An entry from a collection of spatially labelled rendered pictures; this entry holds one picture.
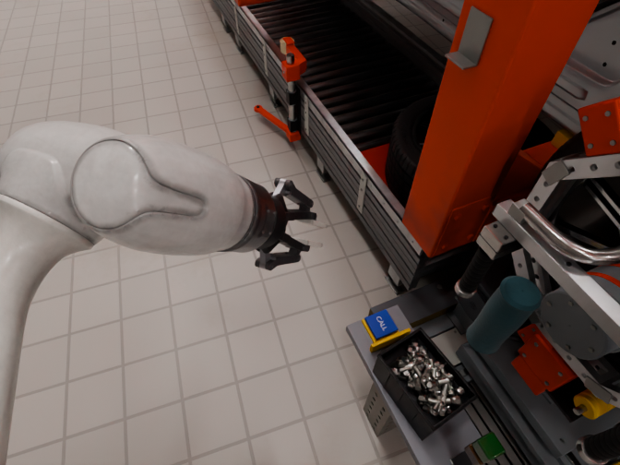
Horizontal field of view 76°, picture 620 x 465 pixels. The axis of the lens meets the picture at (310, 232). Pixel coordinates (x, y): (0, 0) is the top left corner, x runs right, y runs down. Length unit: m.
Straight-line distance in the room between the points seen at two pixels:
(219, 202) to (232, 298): 1.40
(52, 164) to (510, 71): 0.74
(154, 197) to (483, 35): 0.71
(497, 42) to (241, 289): 1.33
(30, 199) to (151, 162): 0.16
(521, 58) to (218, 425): 1.38
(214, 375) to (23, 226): 1.24
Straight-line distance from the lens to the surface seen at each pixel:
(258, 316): 1.69
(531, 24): 0.83
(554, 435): 1.49
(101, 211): 0.34
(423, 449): 1.10
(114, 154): 0.34
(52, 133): 0.49
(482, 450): 0.92
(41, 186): 0.45
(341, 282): 1.76
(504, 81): 0.87
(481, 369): 1.55
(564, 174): 0.93
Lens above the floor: 1.50
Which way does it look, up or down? 52 degrees down
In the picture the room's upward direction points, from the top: straight up
